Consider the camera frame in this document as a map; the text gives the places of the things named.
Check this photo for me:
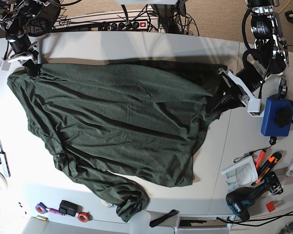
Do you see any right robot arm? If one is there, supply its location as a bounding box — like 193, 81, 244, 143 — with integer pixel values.
0, 0, 61, 76

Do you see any purple tape roll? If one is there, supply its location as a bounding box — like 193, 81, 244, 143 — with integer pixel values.
35, 202, 47, 214

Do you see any black strap handle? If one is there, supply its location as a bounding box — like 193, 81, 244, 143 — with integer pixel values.
149, 210, 179, 228

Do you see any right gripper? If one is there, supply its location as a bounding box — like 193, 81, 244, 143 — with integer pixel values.
0, 36, 41, 76

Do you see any black action camera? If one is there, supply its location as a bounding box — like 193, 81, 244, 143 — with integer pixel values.
58, 200, 78, 217

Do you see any dark green t-shirt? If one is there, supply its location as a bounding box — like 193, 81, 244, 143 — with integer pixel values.
6, 61, 229, 223

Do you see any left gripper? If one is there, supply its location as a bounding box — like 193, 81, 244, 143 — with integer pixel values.
205, 65, 264, 117

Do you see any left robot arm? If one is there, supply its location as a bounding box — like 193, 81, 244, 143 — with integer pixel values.
206, 0, 289, 117

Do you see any rolled paper sheet with drawing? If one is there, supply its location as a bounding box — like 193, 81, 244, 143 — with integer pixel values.
221, 156, 258, 190

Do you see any black power strip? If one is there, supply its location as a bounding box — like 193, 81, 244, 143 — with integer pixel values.
98, 21, 149, 32

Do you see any blue box with black knob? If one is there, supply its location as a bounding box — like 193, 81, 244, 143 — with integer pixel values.
260, 72, 293, 147

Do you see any grey usb hub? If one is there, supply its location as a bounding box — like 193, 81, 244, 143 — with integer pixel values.
0, 151, 11, 177

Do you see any orange black utility knife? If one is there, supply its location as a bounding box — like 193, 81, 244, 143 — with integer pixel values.
251, 152, 282, 186

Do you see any red square sticker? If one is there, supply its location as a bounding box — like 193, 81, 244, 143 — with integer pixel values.
266, 201, 275, 213

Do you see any red tape roll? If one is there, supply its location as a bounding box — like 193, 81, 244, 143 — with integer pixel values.
77, 212, 89, 223

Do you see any dark teal cordless drill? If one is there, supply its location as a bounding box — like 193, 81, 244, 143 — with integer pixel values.
226, 172, 283, 222

